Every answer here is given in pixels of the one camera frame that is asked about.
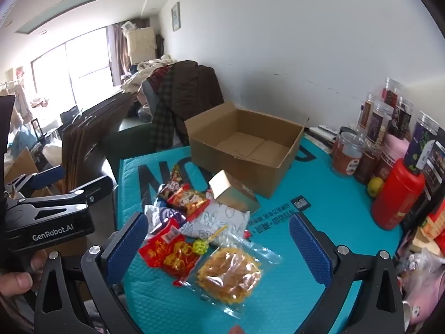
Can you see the window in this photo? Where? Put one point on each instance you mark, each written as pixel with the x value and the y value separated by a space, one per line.
pixel 76 69

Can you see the person's left hand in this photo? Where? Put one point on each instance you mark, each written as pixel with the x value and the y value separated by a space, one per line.
pixel 17 281

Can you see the red yellow carton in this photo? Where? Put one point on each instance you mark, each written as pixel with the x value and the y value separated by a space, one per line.
pixel 434 226

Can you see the small gold box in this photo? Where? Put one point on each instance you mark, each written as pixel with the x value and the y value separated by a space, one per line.
pixel 229 195

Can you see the black stand-up pouch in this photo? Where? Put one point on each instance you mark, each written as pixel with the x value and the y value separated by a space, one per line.
pixel 436 167

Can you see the small framed wall picture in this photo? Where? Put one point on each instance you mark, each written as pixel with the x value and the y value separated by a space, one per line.
pixel 176 15

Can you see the green fruit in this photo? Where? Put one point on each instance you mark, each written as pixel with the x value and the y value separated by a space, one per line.
pixel 376 187

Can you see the brown jacket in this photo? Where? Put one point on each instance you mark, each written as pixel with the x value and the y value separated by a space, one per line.
pixel 194 94

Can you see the pile of cream cloth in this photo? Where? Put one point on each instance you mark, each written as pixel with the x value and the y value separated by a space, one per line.
pixel 146 69

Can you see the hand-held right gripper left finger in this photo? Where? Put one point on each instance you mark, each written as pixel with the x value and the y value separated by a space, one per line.
pixel 127 247

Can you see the red gold snack packet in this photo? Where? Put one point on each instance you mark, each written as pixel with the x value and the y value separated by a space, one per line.
pixel 170 254

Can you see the ceiling light panel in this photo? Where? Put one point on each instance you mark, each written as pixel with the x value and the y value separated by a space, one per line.
pixel 59 10

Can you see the red plaid cloth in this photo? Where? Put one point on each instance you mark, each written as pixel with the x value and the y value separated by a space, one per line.
pixel 160 76

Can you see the green chair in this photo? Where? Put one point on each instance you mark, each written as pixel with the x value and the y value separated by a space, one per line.
pixel 139 146

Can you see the white printed snack packet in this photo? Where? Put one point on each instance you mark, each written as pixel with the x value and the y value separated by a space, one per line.
pixel 226 219

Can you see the green plaid garment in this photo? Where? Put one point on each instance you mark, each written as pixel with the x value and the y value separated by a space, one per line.
pixel 163 118

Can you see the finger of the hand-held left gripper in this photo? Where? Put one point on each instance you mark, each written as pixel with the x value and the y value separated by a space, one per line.
pixel 48 177
pixel 94 188

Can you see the hanging cream cloth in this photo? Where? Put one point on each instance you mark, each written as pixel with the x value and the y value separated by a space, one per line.
pixel 140 45

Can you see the red cartoon snack packet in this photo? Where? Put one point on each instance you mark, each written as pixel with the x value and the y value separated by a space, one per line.
pixel 189 201

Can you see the stack of flat cardboard sheets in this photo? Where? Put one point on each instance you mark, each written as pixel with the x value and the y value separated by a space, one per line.
pixel 90 135

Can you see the silver purple snack packet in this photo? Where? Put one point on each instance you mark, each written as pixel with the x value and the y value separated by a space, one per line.
pixel 167 215

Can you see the pink container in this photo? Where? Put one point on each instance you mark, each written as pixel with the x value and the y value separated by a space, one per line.
pixel 396 146

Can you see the yellow lollipop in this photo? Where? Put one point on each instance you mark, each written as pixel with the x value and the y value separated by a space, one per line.
pixel 200 247

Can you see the pink bag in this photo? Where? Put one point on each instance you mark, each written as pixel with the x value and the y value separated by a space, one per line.
pixel 424 292

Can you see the red bottle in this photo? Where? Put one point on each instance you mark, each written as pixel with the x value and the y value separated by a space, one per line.
pixel 396 198

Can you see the clear packet of yellow crisps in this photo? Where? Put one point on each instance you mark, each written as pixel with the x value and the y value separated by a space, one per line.
pixel 229 275

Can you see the group of clear plastic jars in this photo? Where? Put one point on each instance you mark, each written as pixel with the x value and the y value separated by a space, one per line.
pixel 347 156

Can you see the cardboard box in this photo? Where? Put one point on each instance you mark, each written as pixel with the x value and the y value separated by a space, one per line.
pixel 222 156

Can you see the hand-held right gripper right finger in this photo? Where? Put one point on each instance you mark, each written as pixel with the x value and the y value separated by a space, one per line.
pixel 309 250

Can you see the brown snack packet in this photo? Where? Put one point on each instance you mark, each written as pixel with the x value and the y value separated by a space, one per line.
pixel 172 181

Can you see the curtain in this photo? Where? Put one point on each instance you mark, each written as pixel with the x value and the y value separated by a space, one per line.
pixel 118 52

